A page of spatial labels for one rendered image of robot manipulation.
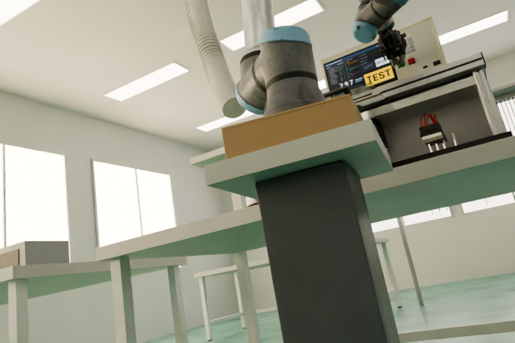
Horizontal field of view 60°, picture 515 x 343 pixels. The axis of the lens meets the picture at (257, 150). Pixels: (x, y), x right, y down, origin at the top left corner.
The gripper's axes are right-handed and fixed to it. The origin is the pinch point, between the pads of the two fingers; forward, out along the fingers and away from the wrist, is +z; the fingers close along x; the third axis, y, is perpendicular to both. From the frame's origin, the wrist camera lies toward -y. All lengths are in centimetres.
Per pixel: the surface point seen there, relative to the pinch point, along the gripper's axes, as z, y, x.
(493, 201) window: 574, -257, 17
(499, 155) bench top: -13, 59, 19
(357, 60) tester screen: -1.4, -7.5, -14.6
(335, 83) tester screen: 1.2, -2.0, -25.2
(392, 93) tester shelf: 3.8, 10.3, -5.1
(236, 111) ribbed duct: 49, -63, -107
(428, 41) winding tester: 0.1, -4.6, 11.2
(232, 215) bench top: -14, 57, -57
